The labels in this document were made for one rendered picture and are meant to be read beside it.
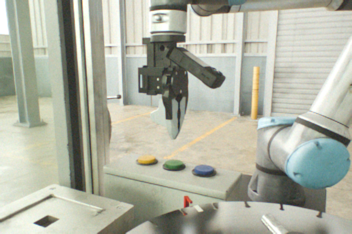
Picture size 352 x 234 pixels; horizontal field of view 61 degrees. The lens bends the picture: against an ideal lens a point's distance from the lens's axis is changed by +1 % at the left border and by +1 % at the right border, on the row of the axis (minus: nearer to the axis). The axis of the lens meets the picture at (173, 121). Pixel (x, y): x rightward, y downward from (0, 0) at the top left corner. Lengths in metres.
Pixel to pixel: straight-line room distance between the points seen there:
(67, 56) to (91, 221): 0.29
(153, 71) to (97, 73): 0.14
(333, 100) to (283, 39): 5.47
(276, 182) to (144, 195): 0.36
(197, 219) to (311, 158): 0.37
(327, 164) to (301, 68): 5.46
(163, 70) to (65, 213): 0.30
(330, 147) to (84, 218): 0.48
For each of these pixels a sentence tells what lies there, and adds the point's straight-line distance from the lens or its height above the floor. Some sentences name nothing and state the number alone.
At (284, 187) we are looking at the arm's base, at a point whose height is 0.80.
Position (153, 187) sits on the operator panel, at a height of 0.87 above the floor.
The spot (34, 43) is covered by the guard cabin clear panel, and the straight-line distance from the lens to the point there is 0.60.
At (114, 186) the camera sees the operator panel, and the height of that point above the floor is 0.86.
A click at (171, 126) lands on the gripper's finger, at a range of 0.60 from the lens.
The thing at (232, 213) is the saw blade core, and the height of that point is 0.95.
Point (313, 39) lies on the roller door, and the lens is 6.11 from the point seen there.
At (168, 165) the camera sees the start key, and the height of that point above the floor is 0.91.
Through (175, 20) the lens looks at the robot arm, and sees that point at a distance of 0.58.
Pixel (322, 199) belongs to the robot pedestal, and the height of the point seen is 0.75.
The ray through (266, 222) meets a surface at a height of 1.00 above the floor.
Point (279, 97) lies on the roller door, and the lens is 6.19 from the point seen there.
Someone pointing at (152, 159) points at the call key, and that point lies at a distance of 0.67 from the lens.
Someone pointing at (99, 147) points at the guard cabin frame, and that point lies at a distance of 0.70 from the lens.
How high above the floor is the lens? 1.13
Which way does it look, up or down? 12 degrees down
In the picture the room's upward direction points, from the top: straight up
